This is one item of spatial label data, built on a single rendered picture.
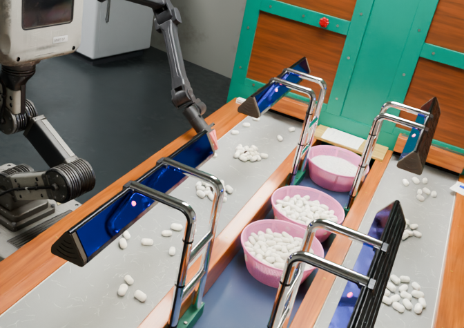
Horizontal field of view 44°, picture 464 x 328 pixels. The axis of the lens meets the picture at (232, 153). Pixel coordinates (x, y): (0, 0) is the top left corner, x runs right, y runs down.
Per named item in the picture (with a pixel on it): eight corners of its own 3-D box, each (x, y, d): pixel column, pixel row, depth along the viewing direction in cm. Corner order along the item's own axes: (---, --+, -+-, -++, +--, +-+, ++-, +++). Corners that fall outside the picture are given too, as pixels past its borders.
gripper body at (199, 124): (216, 125, 237) (206, 110, 236) (205, 133, 228) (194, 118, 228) (205, 132, 240) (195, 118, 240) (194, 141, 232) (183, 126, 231)
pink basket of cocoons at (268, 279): (221, 273, 179) (227, 248, 175) (253, 232, 202) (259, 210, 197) (302, 308, 172) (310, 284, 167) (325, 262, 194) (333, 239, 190)
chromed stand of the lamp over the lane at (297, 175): (245, 180, 233) (268, 77, 212) (262, 162, 250) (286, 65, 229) (288, 197, 227) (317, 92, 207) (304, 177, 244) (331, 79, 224)
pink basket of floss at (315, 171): (318, 197, 232) (324, 177, 228) (291, 164, 254) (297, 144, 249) (374, 195, 242) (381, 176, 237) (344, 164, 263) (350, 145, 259)
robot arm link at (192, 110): (178, 112, 232) (188, 104, 230) (185, 108, 238) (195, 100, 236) (188, 126, 233) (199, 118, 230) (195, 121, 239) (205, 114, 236)
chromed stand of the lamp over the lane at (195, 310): (104, 329, 151) (120, 183, 130) (144, 286, 168) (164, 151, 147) (168, 360, 145) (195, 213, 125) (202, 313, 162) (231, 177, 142)
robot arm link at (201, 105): (170, 98, 233) (187, 90, 229) (181, 92, 243) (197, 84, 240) (183, 125, 234) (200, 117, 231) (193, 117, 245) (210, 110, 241)
